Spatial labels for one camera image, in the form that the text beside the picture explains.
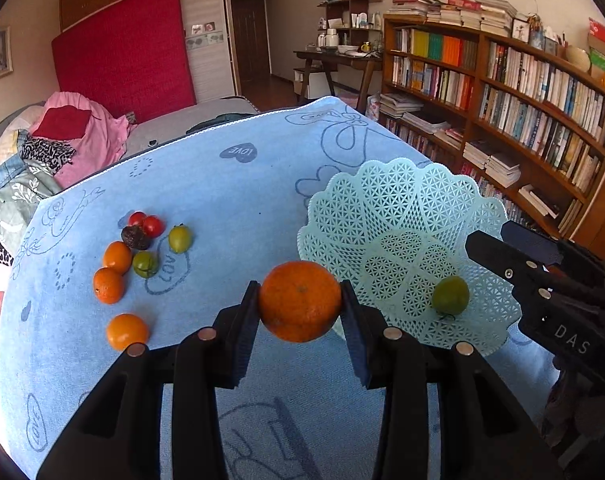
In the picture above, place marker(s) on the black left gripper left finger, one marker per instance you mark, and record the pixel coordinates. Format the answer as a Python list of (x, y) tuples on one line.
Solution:
[(115, 433)]

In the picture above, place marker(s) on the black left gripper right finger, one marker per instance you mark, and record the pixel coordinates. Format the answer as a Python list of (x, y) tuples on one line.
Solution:
[(484, 432)]

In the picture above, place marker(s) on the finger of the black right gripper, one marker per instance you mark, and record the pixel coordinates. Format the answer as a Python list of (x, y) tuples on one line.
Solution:
[(512, 264), (536, 246)]

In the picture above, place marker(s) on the orange persimmon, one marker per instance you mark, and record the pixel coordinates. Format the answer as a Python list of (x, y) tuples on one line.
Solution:
[(125, 329)]

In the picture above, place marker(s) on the orange with stem mark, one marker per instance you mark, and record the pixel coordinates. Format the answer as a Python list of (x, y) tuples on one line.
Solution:
[(108, 286)]

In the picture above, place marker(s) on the yellow green tomato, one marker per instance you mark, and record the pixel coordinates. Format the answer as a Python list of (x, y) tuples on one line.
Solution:
[(180, 239)]

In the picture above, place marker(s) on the wooden bookshelf with books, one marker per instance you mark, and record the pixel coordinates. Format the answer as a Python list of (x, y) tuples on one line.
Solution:
[(493, 74)]

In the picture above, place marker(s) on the light green lattice basket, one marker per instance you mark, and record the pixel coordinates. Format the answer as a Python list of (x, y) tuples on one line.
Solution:
[(394, 231)]

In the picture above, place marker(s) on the small orange middle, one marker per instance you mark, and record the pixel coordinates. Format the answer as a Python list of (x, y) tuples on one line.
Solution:
[(118, 257)]

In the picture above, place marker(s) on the blue patterned towel cloth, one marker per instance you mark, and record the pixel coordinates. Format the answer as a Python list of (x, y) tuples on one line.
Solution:
[(243, 190)]

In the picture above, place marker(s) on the dark avocado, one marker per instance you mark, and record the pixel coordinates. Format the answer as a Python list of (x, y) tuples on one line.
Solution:
[(135, 238)]

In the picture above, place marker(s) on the red cherry tomato right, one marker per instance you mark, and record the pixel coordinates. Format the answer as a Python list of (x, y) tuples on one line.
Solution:
[(153, 226)]

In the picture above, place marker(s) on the red cherry tomato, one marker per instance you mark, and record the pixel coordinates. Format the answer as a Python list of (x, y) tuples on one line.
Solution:
[(137, 218), (153, 226)]

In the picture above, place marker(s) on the red cherry tomato left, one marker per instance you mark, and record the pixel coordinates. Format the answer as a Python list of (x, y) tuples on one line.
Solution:
[(137, 218)]

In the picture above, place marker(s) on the green floral quilt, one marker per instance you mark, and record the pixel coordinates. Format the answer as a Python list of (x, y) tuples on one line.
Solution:
[(19, 200)]

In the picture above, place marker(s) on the dark wooden desk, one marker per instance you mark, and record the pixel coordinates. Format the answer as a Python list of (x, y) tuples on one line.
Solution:
[(368, 65)]

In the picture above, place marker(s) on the leopard print cloth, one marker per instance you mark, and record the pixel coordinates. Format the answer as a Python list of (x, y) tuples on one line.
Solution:
[(51, 155)]

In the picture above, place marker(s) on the small wooden desk shelf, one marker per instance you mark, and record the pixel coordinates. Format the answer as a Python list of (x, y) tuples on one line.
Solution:
[(356, 22)]

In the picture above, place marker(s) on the red upholstered headboard panel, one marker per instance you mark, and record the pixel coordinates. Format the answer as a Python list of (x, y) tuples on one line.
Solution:
[(130, 57)]

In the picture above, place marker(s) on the dark wooden door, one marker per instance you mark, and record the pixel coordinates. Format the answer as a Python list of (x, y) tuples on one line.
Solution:
[(250, 27)]

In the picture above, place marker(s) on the white wardrobe panel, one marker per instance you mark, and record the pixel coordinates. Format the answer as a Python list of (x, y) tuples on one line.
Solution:
[(207, 45)]

